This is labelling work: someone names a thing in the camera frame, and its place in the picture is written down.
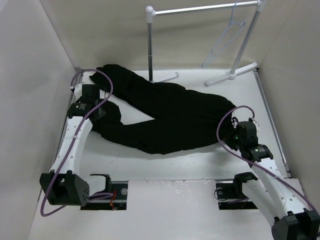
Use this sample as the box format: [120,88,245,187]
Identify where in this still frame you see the black trousers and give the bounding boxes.
[90,64,235,155]

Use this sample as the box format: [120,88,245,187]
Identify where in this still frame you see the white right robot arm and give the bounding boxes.
[224,120,320,240]

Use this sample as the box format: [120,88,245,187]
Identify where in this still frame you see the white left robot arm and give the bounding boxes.
[39,84,112,206]

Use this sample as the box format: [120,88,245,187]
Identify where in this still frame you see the white clothes rack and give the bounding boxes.
[145,0,267,87]

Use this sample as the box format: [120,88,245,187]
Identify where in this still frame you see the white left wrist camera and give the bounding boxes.
[70,83,83,96]

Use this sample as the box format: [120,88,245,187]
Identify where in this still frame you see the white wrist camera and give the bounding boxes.
[249,117,260,128]
[70,83,83,96]

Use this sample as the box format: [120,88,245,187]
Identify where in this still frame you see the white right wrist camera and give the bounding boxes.
[249,117,260,128]

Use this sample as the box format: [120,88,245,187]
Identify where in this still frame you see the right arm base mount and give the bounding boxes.
[214,181,258,210]

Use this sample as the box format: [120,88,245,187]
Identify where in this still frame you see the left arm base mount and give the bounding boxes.
[80,181,129,211]

